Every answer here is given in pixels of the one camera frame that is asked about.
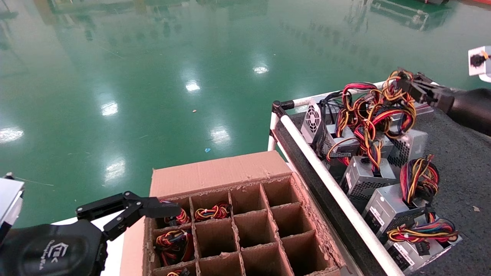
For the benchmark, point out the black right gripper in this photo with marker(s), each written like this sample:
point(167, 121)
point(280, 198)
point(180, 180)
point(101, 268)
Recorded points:
point(472, 109)

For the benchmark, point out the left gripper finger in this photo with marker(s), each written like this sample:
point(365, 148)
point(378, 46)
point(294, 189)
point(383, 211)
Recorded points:
point(161, 209)

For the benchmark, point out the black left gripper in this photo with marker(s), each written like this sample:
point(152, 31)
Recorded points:
point(46, 253)

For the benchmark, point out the brown cardboard box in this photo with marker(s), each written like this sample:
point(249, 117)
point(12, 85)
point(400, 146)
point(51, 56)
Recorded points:
point(215, 172)

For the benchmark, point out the light grey metal plate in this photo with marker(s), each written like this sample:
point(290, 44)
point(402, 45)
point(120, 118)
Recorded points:
point(425, 110)

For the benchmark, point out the small grey power supply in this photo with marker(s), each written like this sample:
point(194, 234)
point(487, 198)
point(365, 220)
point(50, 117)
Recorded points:
point(388, 149)

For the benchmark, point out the cardboard cell divider grid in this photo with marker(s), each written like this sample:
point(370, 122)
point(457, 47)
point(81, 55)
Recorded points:
point(251, 226)

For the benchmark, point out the silver power supply white label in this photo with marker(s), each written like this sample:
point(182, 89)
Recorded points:
point(360, 172)

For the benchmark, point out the silver power supply mesh side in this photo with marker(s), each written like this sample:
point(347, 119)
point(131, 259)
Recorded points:
point(328, 143)

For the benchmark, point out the silver power supply with fan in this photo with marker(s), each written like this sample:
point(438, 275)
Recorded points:
point(312, 119)

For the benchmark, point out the black pipe connector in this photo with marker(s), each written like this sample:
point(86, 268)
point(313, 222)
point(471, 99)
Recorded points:
point(282, 106)

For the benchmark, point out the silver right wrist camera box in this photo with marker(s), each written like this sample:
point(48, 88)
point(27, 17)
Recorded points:
point(475, 71)

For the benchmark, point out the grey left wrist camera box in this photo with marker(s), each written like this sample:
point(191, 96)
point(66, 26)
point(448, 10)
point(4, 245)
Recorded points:
point(9, 195)

